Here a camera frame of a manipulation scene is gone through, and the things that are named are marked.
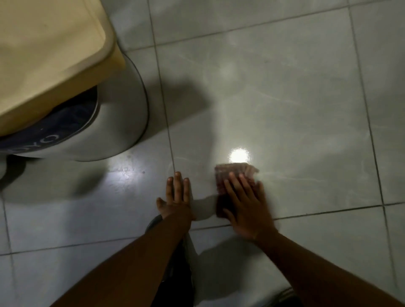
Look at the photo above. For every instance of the person's left hand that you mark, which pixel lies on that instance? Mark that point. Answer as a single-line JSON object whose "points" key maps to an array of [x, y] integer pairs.
{"points": [[176, 204]]}

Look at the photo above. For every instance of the person's right hand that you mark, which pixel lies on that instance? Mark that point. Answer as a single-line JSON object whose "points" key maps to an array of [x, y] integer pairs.
{"points": [[250, 212]]}

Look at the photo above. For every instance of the person's left thumb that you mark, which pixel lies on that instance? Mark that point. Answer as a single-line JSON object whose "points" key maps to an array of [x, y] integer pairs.
{"points": [[160, 203]]}

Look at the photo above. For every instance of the person's left middle finger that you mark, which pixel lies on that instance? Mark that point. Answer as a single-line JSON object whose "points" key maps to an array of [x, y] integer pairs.
{"points": [[178, 188]]}

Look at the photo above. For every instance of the person's right thumb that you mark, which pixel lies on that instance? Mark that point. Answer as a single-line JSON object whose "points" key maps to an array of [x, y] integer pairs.
{"points": [[229, 216]]}

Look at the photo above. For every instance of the brown cleaning cloth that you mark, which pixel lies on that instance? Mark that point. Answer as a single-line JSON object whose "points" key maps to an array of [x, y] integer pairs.
{"points": [[231, 183]]}

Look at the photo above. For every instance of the person's right forearm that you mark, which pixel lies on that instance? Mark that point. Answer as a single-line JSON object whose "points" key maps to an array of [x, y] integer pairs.
{"points": [[316, 272]]}

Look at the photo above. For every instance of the person's left forearm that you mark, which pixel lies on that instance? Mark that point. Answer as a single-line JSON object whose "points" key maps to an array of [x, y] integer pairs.
{"points": [[133, 262]]}

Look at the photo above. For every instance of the white round appliance with blue top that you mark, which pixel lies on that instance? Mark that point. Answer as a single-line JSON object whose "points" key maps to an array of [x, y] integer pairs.
{"points": [[95, 126]]}

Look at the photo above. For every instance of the cream plastic lid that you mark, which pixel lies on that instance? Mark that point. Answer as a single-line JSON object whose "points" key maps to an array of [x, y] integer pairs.
{"points": [[47, 60]]}

